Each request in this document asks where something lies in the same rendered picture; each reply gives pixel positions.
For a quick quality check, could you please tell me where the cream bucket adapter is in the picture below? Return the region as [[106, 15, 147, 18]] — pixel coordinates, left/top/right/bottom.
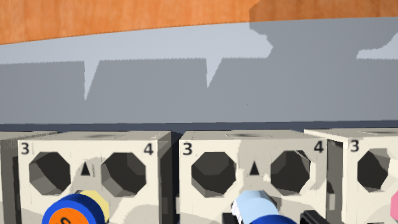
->
[[176, 129, 327, 224], [18, 131, 173, 224], [304, 127, 398, 224], [0, 131, 58, 224]]

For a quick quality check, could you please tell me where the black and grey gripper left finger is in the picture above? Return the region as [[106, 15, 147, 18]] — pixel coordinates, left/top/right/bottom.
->
[[222, 212, 239, 224]]

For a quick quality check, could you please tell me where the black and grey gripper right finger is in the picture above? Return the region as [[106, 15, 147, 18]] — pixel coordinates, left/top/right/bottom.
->
[[300, 210, 330, 224]]

